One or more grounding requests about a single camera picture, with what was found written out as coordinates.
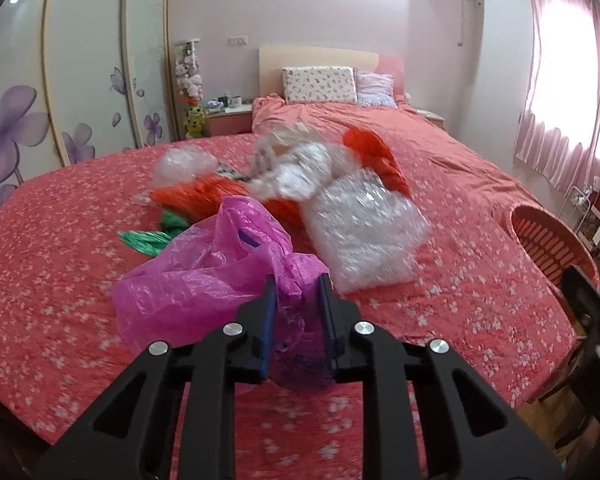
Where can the beige crumpled bag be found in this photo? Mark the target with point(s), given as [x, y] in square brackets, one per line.
[284, 137]

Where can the pink striped pillow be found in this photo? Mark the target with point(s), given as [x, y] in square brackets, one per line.
[373, 89]

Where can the white wall socket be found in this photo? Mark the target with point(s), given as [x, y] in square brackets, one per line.
[237, 41]

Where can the magenta plastic bag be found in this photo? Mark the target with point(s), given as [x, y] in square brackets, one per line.
[198, 282]

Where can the green foil wrapper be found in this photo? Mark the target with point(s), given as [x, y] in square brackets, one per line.
[151, 243]

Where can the white floral pillow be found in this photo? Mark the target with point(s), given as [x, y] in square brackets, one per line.
[319, 84]

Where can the large orange plastic bag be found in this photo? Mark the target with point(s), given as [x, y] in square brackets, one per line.
[201, 198]

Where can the small clear plastic bag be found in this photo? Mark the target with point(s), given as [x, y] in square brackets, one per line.
[180, 165]

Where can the hanging plush toy column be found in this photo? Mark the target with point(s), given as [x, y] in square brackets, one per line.
[187, 72]

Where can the wardrobe with purple flowers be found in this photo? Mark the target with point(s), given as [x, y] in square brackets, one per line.
[79, 79]

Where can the small orange plastic bag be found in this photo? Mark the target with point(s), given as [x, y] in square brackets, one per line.
[375, 154]

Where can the clear bubble wrap sheet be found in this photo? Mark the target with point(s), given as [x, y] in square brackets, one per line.
[366, 234]

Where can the white mug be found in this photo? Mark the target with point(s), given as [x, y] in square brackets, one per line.
[235, 101]

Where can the white metal storage rack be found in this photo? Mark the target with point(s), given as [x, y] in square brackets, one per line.
[581, 211]

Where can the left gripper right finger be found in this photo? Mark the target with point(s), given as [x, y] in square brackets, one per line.
[427, 414]

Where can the orange plastic laundry basket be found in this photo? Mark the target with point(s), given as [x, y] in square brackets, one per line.
[550, 244]

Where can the salmon pink duvet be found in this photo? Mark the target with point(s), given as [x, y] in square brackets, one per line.
[407, 133]

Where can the beige and pink headboard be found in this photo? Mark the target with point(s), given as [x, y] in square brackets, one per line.
[273, 57]

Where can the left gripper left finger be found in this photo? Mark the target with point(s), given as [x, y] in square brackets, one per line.
[172, 408]

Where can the right bedside nightstand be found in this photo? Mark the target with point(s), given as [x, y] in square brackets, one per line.
[432, 117]

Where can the white translucent plastic bag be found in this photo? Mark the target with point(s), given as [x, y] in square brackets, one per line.
[301, 171]

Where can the yellow green plush toy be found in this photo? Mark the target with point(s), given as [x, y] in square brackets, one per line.
[195, 122]

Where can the pink window curtain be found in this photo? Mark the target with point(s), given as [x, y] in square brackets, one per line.
[559, 128]

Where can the pink left nightstand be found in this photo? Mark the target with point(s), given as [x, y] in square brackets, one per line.
[231, 121]

